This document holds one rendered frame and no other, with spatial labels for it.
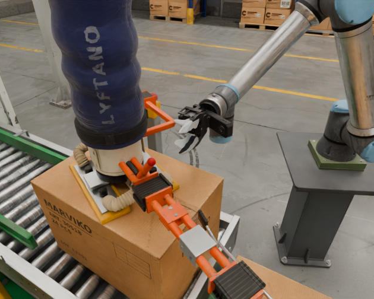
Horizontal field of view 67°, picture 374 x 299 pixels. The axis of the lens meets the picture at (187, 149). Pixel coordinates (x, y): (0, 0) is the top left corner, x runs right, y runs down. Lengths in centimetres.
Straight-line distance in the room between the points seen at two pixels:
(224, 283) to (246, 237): 150
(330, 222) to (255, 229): 56
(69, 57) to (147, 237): 54
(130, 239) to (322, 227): 127
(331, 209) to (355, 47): 95
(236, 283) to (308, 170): 99
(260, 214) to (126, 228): 151
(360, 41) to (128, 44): 74
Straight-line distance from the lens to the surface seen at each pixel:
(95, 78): 78
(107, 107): 81
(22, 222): 166
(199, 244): 68
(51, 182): 115
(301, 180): 146
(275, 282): 131
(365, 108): 127
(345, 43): 112
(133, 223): 92
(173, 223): 73
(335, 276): 211
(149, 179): 84
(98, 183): 101
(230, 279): 63
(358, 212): 258
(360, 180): 159
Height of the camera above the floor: 164
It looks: 35 degrees down
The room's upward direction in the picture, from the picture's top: straight up
